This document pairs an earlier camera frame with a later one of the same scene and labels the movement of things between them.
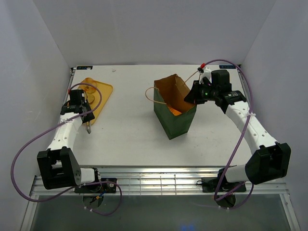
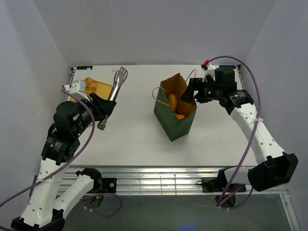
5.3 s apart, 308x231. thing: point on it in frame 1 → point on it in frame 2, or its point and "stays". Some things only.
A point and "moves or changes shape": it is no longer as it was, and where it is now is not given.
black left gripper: x=90 y=116 → x=103 y=108
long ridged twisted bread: x=175 y=112 → x=179 y=116
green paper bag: x=173 y=114 stays
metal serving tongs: x=88 y=128 moves or changes shape
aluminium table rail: x=153 y=181 stays
